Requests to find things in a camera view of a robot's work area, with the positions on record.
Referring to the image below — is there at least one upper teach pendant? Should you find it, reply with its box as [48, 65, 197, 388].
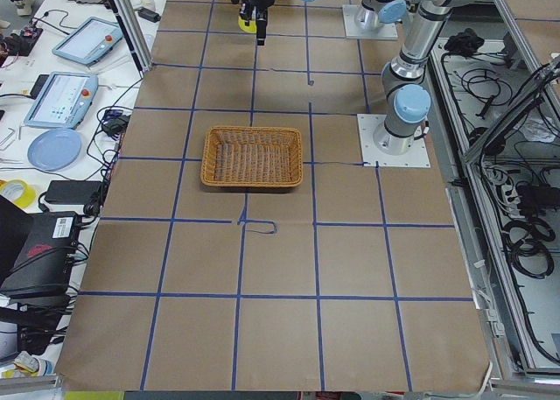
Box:
[52, 17, 123, 66]

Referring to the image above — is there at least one black computer box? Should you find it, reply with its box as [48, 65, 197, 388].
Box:
[1, 212, 80, 299]

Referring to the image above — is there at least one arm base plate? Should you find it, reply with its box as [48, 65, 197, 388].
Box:
[357, 114, 431, 168]
[342, 4, 398, 41]

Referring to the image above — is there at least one black power adapter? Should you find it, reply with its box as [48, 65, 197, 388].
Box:
[44, 180, 102, 205]

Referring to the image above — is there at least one teach pendant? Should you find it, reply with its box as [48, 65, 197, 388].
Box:
[23, 72, 99, 129]
[52, 17, 123, 66]

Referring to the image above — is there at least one yellow tape roll on desk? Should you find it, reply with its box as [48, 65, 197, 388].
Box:
[0, 179, 36, 209]

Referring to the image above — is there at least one brown wicker basket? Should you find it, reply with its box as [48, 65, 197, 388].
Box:
[200, 125, 303, 188]

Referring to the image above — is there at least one yellow tape roll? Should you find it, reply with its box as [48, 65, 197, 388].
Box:
[238, 18, 256, 34]
[0, 179, 36, 209]

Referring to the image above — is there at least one lower teach pendant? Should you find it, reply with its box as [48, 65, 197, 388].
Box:
[23, 72, 99, 129]

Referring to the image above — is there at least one aluminium frame post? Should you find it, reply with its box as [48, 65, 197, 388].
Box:
[107, 0, 152, 74]

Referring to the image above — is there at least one blue plate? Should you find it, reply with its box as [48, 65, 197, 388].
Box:
[27, 129, 81, 172]

